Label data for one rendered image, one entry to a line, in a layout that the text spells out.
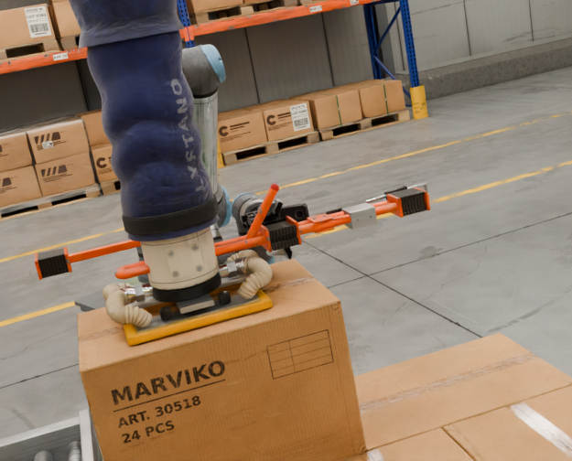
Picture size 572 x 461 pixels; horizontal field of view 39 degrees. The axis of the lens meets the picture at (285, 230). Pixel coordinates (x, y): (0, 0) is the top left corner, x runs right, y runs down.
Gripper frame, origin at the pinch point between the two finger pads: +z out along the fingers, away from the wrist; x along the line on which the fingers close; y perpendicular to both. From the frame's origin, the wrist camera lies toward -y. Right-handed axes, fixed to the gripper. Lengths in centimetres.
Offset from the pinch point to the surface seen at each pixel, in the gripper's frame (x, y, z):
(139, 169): 24.3, 32.8, 8.1
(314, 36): 12, -304, -871
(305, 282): -13.5, -1.2, 2.5
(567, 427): -54, -49, 37
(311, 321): -16.7, 3.7, 20.5
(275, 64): -14, -242, -867
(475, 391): -54, -40, 9
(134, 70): 45, 29, 10
